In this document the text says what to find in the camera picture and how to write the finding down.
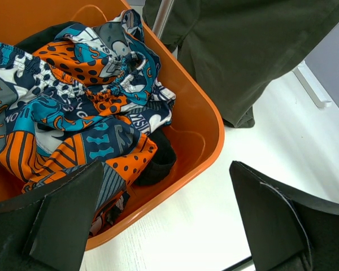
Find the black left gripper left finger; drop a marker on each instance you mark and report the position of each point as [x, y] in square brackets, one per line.
[47, 228]

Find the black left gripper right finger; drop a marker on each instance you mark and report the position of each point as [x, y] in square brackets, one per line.
[286, 228]

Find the dark navy shorts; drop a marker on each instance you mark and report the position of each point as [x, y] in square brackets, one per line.
[161, 164]

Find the colourful patterned shorts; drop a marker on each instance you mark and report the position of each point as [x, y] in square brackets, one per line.
[91, 94]

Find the olive green shorts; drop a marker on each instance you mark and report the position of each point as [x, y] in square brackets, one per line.
[234, 49]

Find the orange plastic basket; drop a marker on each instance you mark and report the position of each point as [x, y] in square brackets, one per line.
[196, 132]

